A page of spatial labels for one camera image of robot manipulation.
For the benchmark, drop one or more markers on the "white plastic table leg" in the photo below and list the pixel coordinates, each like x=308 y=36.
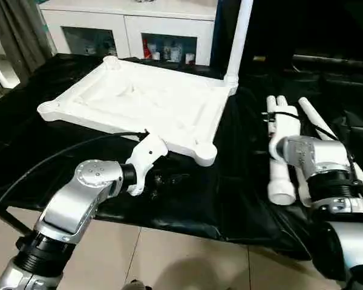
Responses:
x=281 y=187
x=282 y=101
x=311 y=113
x=239 y=45

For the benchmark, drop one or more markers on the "white plastic table top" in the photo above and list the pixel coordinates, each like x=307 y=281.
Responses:
x=145 y=102

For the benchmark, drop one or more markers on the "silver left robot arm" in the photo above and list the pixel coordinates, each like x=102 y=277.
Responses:
x=87 y=181

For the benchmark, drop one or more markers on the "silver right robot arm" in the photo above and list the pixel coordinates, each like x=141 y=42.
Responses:
x=320 y=151

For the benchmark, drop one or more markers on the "black table mat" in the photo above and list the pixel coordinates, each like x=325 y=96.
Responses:
x=199 y=196

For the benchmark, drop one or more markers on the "dark robot foot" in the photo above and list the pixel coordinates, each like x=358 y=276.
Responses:
x=139 y=285

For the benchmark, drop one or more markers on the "red bottle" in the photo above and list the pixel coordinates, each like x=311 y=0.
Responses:
x=146 y=48

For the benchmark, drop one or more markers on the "black stand leg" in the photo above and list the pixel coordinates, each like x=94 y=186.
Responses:
x=15 y=223

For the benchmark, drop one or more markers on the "white glass-door cabinet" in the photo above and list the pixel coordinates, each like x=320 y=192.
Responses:
x=124 y=21

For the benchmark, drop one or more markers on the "white framed glass door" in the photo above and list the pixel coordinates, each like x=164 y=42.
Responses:
x=0 y=72

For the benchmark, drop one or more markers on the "grey curtain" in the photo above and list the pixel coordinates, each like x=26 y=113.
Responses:
x=21 y=33

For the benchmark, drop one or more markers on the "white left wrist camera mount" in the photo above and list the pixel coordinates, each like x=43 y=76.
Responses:
x=148 y=151

